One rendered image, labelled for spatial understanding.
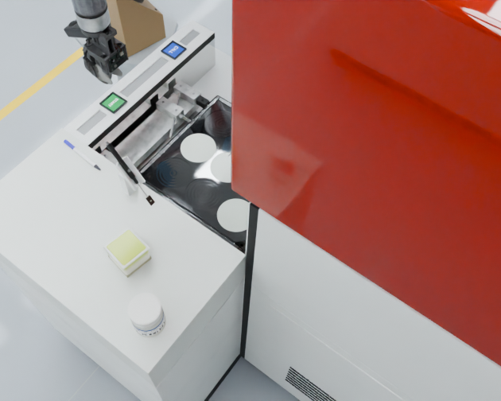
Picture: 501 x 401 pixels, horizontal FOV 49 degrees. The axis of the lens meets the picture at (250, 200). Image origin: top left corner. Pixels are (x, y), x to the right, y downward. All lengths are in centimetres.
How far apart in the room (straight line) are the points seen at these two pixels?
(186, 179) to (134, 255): 33
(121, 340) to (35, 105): 191
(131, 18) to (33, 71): 138
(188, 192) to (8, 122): 162
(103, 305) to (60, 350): 105
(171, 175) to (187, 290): 37
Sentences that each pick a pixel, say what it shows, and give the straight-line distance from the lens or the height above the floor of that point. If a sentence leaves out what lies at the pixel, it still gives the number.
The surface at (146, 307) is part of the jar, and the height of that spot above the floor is 106.
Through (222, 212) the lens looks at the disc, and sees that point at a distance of 146.
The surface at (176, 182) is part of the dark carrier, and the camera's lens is 151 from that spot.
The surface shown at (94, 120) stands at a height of 96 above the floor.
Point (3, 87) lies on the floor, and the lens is 313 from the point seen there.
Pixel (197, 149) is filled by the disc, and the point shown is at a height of 90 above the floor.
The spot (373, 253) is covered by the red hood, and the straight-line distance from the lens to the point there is 97.
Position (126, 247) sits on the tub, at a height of 103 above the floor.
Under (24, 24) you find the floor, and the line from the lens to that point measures 343.
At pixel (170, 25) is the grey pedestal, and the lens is 203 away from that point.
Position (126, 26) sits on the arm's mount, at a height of 94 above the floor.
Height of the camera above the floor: 217
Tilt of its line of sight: 60 degrees down
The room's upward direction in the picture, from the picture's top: 4 degrees clockwise
